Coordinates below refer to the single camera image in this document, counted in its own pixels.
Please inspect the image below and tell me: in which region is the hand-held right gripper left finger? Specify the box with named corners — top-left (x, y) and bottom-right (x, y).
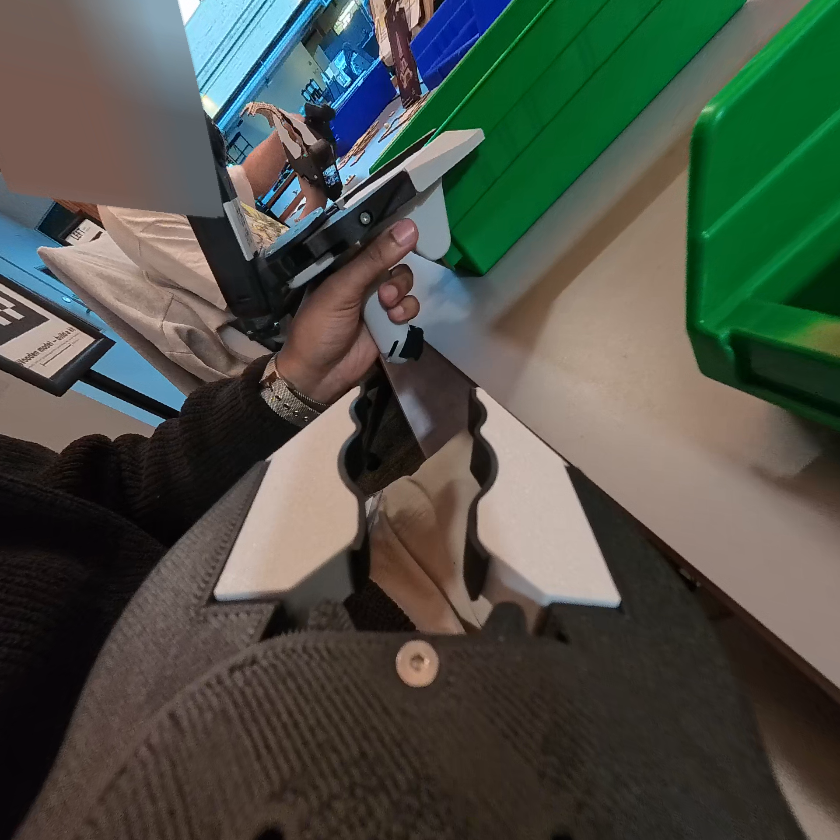
top-left (214, 386), bottom-right (370, 621)

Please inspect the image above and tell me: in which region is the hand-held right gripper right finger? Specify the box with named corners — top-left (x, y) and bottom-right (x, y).
top-left (463, 386), bottom-right (621, 621)

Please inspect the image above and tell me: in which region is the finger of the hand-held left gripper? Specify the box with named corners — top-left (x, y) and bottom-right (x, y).
top-left (407, 129), bottom-right (487, 262)

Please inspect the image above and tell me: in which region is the green plastic bin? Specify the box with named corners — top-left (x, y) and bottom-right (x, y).
top-left (686, 0), bottom-right (840, 431)
top-left (369, 0), bottom-right (747, 277)

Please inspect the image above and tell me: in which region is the another person's forearm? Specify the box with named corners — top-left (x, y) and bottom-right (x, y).
top-left (226, 128), bottom-right (309, 204)

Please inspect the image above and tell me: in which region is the person's left hand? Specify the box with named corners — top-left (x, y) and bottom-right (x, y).
top-left (274, 218), bottom-right (422, 404)

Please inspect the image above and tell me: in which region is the blue plastic bin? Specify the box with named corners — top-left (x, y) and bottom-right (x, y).
top-left (331, 0), bottom-right (514, 158)

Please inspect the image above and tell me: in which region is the metal mesh watch band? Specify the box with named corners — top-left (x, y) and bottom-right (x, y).
top-left (259, 367), bottom-right (332, 427)

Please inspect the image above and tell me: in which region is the person's leg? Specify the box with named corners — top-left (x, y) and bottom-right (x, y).
top-left (364, 453), bottom-right (490, 634)

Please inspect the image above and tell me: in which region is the brown wooden model piece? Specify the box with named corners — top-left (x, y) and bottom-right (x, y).
top-left (239, 100), bottom-right (309, 165)

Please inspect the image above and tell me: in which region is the black framed tag sign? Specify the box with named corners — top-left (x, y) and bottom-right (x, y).
top-left (0, 272), bottom-right (116, 398)

